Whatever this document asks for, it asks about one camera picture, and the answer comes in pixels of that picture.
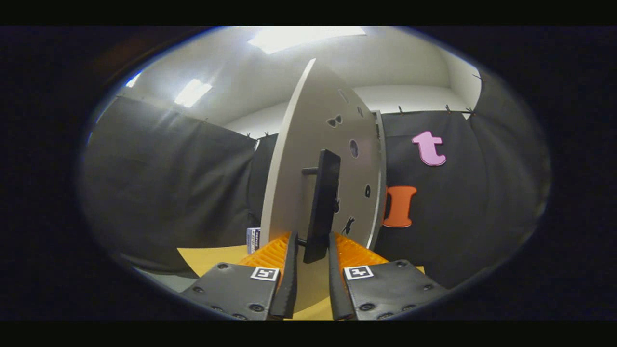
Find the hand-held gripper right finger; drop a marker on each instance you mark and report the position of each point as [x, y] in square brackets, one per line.
[336, 289]

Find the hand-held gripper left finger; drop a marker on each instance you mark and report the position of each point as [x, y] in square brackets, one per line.
[289, 284]

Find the long ceiling light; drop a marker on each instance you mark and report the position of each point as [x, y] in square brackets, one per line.
[299, 37]
[193, 92]

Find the dark grey cabinet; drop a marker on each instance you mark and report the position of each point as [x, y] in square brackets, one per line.
[382, 159]

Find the black backdrop cloth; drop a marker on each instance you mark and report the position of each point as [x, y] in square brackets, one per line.
[168, 183]

